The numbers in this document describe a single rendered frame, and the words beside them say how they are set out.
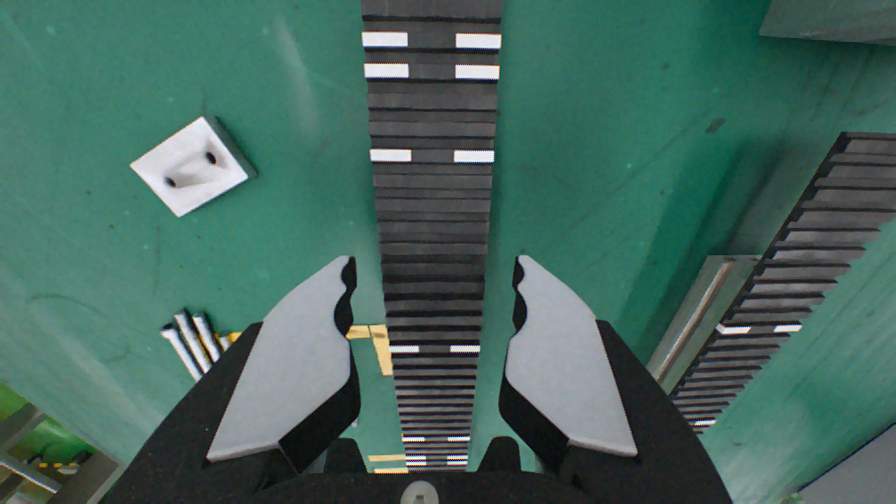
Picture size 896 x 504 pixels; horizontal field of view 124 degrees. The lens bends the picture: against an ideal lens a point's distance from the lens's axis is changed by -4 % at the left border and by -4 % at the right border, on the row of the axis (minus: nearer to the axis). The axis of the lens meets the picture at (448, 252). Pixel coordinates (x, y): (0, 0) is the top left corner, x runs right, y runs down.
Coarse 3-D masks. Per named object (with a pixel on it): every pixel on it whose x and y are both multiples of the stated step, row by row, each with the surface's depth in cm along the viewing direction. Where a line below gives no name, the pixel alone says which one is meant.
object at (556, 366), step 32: (544, 288) 9; (512, 320) 10; (544, 320) 8; (576, 320) 8; (512, 352) 7; (544, 352) 7; (576, 352) 7; (512, 384) 6; (544, 384) 6; (576, 384) 6; (608, 384) 6; (512, 416) 6; (544, 416) 6; (576, 416) 6; (608, 416) 5; (544, 448) 6; (608, 448) 5
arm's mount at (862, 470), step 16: (864, 448) 31; (880, 448) 29; (848, 464) 32; (864, 464) 31; (880, 464) 29; (816, 480) 35; (832, 480) 34; (848, 480) 32; (864, 480) 31; (880, 480) 29; (816, 496) 35; (832, 496) 34; (848, 496) 32; (864, 496) 31; (880, 496) 29
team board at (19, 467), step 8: (8, 456) 138; (80, 456) 179; (88, 456) 182; (8, 464) 138; (16, 464) 141; (24, 464) 144; (80, 464) 177; (16, 472) 141; (24, 472) 143; (32, 472) 146; (64, 472) 173; (72, 472) 173; (32, 480) 146; (40, 480) 149; (48, 480) 152; (48, 488) 152; (56, 488) 155
